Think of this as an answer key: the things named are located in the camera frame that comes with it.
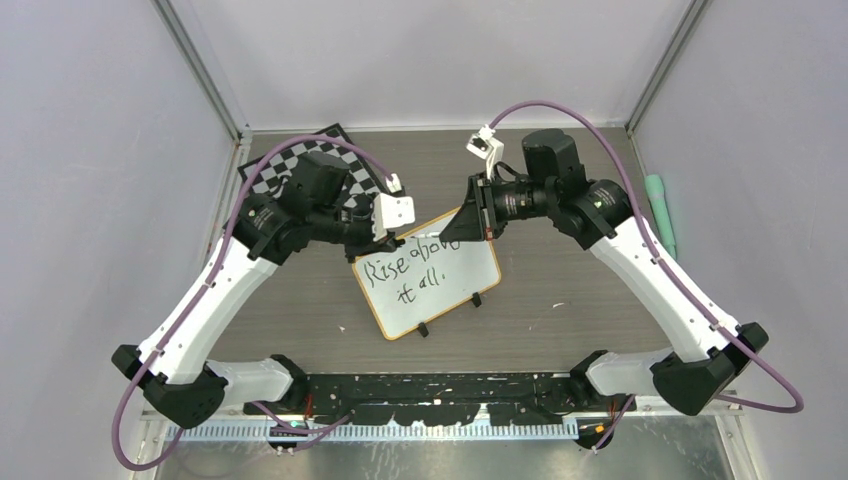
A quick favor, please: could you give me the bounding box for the mint green microphone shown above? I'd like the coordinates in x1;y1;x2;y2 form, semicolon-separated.
645;174;677;259

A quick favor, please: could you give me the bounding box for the white whiteboard marker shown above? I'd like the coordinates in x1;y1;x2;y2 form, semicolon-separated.
410;231;441;239

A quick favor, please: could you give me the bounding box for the yellow framed whiteboard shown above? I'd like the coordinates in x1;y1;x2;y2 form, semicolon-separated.
352;208;502;341

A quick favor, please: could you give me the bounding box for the aluminium frame rail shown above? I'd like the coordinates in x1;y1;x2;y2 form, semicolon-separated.
139;374;747;444

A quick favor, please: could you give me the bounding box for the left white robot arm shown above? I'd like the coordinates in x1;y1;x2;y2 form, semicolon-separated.
112;152;415;429

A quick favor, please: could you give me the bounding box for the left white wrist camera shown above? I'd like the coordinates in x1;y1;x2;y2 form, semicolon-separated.
371;193;415;241

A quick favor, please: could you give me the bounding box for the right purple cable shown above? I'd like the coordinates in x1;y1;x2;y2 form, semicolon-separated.
482;100;806;455

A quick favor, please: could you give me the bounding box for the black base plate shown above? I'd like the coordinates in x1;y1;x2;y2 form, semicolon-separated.
263;372;628;426

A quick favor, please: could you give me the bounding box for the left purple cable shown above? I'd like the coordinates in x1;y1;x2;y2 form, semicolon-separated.
111;133;404;473

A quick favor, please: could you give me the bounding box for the purple cable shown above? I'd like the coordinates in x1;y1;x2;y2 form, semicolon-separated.
482;100;806;455
111;133;404;473

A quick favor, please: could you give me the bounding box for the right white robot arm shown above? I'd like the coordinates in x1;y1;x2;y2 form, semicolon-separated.
439;127;769;416

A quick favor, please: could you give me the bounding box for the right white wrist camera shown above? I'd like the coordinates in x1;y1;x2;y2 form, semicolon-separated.
466;125;504;180

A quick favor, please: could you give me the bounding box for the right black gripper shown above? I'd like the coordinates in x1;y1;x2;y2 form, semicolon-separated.
441;170;555;242

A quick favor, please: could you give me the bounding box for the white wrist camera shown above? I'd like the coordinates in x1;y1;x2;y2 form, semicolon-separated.
371;193;415;241
466;125;504;180

